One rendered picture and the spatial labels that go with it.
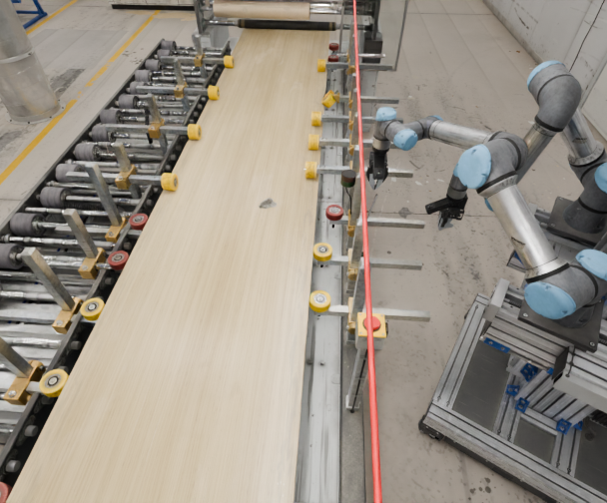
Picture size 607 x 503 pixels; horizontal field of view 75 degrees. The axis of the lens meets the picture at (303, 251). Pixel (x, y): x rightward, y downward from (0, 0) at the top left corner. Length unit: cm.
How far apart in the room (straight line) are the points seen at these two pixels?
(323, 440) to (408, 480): 75
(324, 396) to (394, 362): 89
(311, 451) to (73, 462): 73
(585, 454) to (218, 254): 183
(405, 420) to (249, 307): 116
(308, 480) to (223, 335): 55
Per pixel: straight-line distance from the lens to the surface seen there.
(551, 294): 125
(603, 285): 137
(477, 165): 125
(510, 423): 220
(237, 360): 136
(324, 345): 169
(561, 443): 228
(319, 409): 158
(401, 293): 269
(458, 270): 294
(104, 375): 146
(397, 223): 186
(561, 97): 152
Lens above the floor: 209
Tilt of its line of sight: 47 degrees down
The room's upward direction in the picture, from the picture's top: straight up
